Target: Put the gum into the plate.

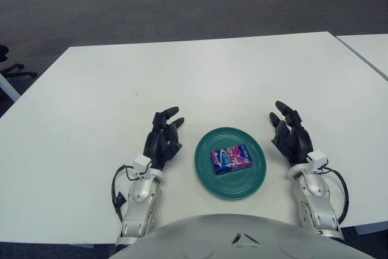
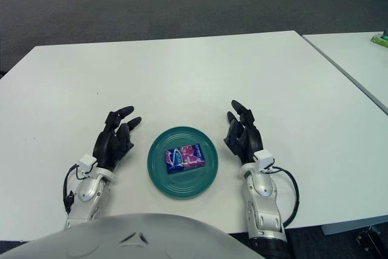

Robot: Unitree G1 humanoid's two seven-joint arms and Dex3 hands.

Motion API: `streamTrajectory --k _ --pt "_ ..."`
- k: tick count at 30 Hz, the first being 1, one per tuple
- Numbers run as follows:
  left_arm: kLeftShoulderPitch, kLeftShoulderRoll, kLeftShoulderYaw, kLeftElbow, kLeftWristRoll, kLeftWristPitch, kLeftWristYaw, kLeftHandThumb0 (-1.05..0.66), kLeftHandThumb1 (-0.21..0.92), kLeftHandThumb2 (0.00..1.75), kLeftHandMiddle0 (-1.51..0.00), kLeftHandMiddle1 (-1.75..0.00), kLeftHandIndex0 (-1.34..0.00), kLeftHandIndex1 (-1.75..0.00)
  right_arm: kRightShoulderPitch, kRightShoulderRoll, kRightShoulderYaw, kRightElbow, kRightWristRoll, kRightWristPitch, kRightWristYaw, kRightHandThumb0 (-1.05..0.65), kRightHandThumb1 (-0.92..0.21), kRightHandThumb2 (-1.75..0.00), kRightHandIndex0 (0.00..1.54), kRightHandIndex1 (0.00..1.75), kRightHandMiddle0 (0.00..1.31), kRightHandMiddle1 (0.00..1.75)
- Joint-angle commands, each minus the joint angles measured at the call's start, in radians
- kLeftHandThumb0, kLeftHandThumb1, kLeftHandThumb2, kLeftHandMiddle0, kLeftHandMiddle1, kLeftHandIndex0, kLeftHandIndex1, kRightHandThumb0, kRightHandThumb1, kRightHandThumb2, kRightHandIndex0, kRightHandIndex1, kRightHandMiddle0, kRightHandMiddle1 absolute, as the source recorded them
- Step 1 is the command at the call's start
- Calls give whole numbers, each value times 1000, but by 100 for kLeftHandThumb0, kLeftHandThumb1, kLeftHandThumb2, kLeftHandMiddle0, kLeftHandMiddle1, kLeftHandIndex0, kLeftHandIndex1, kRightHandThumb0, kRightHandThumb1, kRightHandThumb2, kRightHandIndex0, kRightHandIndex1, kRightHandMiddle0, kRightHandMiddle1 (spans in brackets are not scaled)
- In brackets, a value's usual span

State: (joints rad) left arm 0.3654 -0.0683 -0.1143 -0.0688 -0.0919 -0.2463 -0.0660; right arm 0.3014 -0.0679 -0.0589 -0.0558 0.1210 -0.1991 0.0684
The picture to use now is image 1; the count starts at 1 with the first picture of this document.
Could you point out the purple gum box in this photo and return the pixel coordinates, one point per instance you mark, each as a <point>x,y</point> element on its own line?
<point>231,159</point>

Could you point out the white table leg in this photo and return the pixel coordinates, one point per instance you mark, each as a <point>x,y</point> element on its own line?
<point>9,87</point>

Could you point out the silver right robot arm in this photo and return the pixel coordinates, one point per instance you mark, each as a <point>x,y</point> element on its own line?
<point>315,198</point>

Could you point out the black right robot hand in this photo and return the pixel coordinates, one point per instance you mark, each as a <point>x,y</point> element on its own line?
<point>298,145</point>

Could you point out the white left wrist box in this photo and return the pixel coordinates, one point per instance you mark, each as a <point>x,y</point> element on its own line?
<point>141,163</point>

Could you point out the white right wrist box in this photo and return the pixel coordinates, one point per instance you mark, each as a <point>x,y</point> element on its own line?
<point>317,160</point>

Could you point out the grey robot torso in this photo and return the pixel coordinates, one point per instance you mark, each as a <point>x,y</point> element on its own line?
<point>236,240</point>

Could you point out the teal ceramic plate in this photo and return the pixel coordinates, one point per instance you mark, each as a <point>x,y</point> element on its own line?
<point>239,186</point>

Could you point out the black office chair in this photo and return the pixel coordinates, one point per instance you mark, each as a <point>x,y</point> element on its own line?
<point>12,71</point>

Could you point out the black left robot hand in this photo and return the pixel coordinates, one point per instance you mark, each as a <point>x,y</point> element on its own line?
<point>154,145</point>

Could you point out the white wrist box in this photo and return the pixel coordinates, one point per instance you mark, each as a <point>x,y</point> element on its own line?
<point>141,163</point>
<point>317,160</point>

